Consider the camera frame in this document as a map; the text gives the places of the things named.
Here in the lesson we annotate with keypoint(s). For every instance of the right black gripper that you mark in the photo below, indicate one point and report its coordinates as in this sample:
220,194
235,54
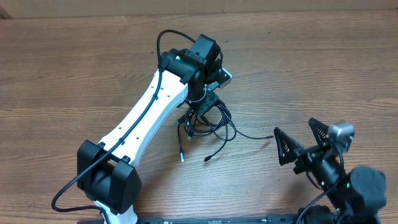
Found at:
310,158

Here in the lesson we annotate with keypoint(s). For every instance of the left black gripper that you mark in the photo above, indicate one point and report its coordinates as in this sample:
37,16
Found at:
202,107

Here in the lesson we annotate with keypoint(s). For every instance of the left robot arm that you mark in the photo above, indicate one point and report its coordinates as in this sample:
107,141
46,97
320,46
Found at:
107,169

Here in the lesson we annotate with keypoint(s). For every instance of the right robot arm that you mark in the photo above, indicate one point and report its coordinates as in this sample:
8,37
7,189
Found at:
347,197

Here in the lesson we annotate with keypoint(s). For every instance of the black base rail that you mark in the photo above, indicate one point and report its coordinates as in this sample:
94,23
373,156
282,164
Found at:
269,219

